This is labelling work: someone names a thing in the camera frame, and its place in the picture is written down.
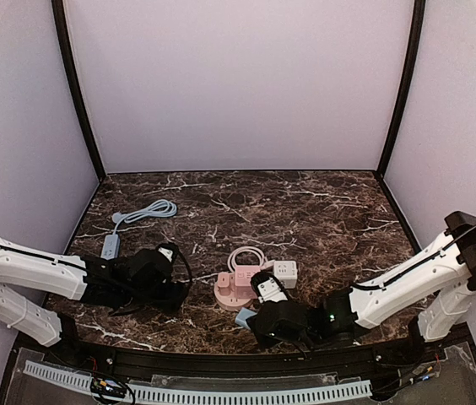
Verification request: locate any left black frame post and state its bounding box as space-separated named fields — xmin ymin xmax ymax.
xmin=51 ymin=0 xmax=106 ymax=182

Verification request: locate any pink coiled power cable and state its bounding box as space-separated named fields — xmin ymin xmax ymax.
xmin=227 ymin=247 xmax=269 ymax=271

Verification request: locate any blue coiled power cable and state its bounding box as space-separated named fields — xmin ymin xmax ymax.
xmin=111 ymin=199 xmax=179 ymax=237

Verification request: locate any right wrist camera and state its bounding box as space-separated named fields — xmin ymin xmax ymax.
xmin=251 ymin=271 xmax=289 ymax=304

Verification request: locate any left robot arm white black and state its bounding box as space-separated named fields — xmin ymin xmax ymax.
xmin=0 ymin=237 xmax=192 ymax=347

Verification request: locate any black frame post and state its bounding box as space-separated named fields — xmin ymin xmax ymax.
xmin=51 ymin=0 xmax=106 ymax=182
xmin=376 ymin=0 xmax=426 ymax=181

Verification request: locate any white cube socket adapter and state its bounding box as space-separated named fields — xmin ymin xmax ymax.
xmin=262 ymin=260 xmax=298 ymax=289

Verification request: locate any black front frame rail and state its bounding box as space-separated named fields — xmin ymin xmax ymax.
xmin=14 ymin=333 xmax=445 ymax=381

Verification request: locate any pink cube socket adapter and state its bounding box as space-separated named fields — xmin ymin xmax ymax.
xmin=234 ymin=265 xmax=261 ymax=299

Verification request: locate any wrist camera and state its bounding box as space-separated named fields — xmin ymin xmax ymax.
xmin=251 ymin=271 xmax=289 ymax=304
xmin=156 ymin=243 xmax=178 ymax=263

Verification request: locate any pink round power socket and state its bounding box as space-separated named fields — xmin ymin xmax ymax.
xmin=214 ymin=284 xmax=253 ymax=312

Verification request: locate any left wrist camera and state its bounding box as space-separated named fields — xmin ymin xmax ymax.
xmin=156 ymin=243 xmax=178 ymax=263

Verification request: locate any blue power strip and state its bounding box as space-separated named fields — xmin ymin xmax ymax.
xmin=100 ymin=234 xmax=120 ymax=260

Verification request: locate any white slotted cable duct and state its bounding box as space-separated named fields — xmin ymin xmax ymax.
xmin=23 ymin=360 xmax=371 ymax=404

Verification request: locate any right black frame post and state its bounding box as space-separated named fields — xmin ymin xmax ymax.
xmin=376 ymin=0 xmax=426 ymax=181

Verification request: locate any small blue plug adapter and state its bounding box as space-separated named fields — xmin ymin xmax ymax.
xmin=235 ymin=308 xmax=257 ymax=330

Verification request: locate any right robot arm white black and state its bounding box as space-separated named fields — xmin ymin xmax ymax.
xmin=246 ymin=211 xmax=476 ymax=350

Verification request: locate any small pink plug adapter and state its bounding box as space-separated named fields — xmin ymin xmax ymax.
xmin=216 ymin=272 xmax=234 ymax=295

